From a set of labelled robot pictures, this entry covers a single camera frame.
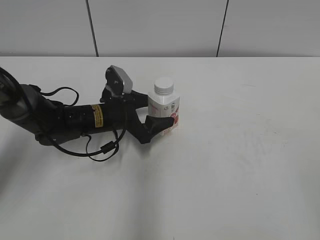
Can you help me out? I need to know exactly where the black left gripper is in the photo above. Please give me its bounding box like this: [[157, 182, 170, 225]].
[[100, 90, 175, 144]]

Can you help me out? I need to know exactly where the white square drink bottle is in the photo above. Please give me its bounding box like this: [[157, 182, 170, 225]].
[[148, 91, 181, 136]]

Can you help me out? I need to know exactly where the white screw cap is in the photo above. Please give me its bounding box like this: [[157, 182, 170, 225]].
[[154, 77, 174, 96]]

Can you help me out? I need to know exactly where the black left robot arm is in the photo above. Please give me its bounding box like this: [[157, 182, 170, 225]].
[[0, 65, 175, 146]]

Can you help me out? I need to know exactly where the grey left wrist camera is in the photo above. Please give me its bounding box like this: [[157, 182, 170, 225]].
[[105, 65, 133, 96]]

